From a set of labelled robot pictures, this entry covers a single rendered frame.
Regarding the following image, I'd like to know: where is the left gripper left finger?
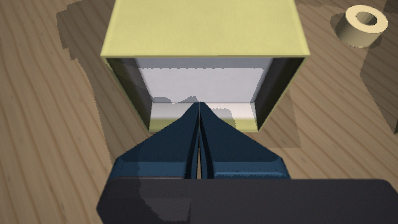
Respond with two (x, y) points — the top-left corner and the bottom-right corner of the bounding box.
(107, 102), (199, 181)

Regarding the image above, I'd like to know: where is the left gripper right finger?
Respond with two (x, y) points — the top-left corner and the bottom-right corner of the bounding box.
(199, 102), (291, 179)

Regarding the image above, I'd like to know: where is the beige roll of masking tape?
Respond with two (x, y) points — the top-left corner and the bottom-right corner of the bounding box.
(335, 5), (388, 47)

